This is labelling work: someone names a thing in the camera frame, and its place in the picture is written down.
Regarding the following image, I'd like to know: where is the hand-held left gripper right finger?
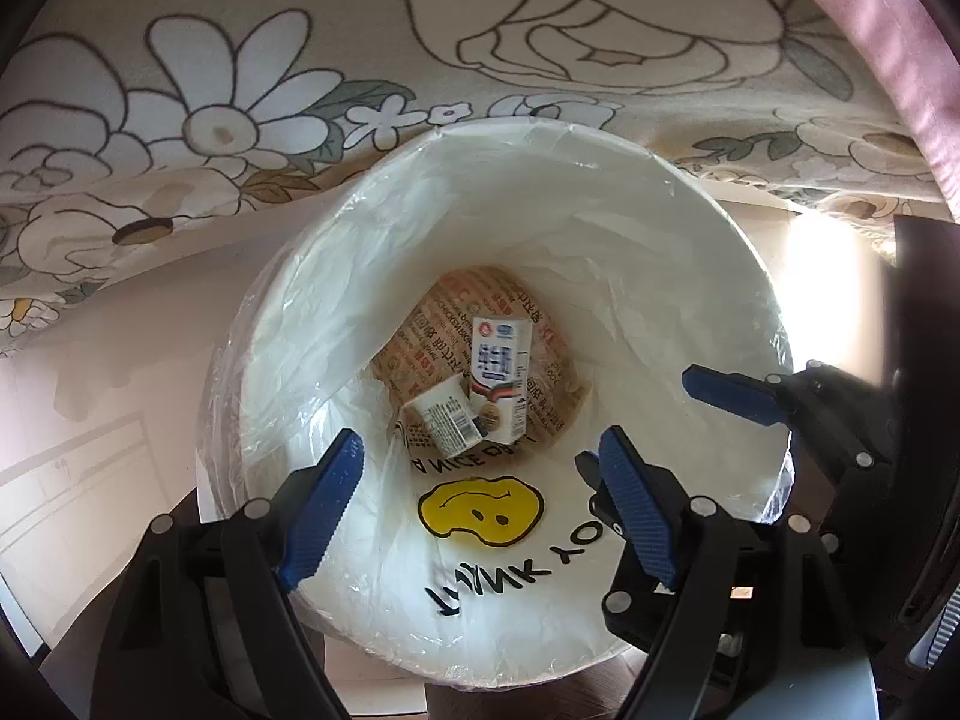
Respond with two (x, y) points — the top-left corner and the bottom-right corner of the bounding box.
(598, 424), (876, 720)

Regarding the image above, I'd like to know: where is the white drawer cabinet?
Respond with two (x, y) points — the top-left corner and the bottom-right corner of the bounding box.
(0, 349), (211, 653)

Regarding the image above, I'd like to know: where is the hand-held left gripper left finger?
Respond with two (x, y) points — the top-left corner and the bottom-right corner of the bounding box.
(94, 427), (366, 720)

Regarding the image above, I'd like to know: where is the white milk carton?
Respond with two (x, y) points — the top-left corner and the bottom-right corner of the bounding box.
(466, 315), (535, 443)

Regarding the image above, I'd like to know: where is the floral bed sheet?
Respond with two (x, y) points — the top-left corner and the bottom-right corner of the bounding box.
(0, 0), (960, 353)

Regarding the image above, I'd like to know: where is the small white paper cup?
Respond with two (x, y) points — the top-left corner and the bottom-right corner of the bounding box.
(401, 375), (485, 455)

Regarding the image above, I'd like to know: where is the pink quilt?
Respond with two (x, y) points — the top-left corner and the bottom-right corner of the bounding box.
(750, 0), (960, 220)

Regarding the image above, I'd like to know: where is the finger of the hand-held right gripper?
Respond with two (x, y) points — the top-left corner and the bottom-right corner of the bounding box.
(681, 360), (895, 482)
(574, 450), (680, 650)

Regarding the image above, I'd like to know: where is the white round trash bin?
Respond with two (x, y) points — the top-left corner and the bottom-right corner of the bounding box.
(196, 118), (796, 691)

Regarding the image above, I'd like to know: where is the brown printed paper bag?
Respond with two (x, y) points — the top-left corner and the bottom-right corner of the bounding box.
(371, 266), (593, 458)

